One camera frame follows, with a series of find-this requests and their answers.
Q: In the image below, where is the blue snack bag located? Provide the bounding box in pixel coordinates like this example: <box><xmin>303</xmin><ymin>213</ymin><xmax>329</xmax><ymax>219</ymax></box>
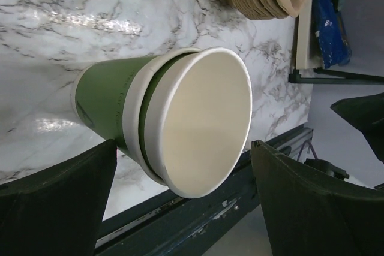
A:
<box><xmin>312</xmin><ymin>0</ymin><xmax>352</xmax><ymax>69</ymax></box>

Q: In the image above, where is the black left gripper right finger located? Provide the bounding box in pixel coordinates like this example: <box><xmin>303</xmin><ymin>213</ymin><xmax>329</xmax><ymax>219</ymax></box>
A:
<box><xmin>250</xmin><ymin>140</ymin><xmax>383</xmax><ymax>255</ymax></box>

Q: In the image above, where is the green paper cup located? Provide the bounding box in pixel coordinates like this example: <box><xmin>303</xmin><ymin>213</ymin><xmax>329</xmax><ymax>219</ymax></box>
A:
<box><xmin>71</xmin><ymin>47</ymin><xmax>199</xmax><ymax>185</ymax></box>
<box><xmin>141</xmin><ymin>47</ymin><xmax>253</xmax><ymax>198</ymax></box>

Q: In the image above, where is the beige shelf rack black frame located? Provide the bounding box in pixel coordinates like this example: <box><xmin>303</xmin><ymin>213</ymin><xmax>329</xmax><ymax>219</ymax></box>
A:
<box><xmin>288</xmin><ymin>0</ymin><xmax>383</xmax><ymax>85</ymax></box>

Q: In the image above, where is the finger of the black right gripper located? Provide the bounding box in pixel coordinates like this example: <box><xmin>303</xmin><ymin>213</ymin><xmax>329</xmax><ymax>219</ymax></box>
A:
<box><xmin>330</xmin><ymin>93</ymin><xmax>383</xmax><ymax>164</ymax></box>

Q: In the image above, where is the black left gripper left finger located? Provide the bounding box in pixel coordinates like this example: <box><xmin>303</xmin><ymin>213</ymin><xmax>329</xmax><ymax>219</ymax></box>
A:
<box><xmin>1</xmin><ymin>140</ymin><xmax>117</xmax><ymax>255</ymax></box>

